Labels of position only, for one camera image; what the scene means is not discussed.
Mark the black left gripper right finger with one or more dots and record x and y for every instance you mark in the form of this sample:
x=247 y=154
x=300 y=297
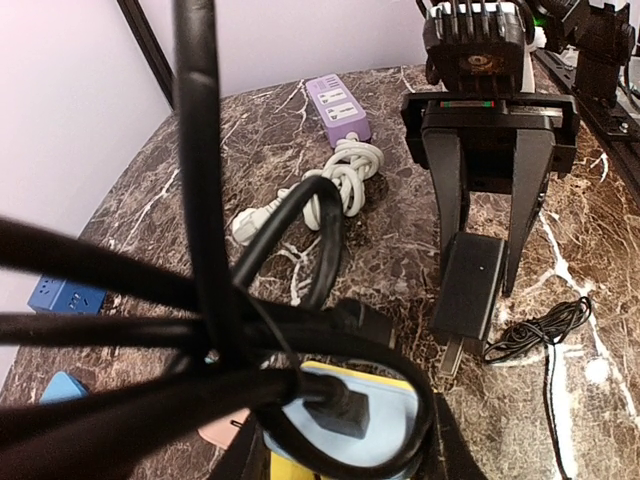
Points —
x=448 y=455

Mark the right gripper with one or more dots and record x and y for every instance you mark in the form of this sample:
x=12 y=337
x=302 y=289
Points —
x=488 y=122

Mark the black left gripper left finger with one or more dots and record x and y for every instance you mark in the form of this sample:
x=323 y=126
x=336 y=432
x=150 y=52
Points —
x=246 y=457

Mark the pink USB charger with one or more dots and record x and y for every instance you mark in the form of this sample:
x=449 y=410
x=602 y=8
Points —
x=221 y=433

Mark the light blue USB charger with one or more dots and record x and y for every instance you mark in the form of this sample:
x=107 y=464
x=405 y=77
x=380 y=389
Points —
x=392 y=406

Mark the black power adapter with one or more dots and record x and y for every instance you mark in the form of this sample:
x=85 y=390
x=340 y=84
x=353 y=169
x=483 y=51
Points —
x=472 y=280

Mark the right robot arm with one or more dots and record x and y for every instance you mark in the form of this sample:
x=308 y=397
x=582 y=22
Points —
x=604 y=38

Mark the purple power strip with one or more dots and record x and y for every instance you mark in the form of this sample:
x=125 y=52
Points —
x=340 y=112

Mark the blue small charger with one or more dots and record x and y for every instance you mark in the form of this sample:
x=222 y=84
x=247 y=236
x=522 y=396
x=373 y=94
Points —
x=63 y=387

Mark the dark blue cube adapter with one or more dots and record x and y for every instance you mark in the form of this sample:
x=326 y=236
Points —
x=65 y=297

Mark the black front rail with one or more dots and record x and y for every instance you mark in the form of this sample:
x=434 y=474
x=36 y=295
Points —
x=614 y=127

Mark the black frame post right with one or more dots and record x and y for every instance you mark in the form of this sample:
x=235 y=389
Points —
x=149 y=46

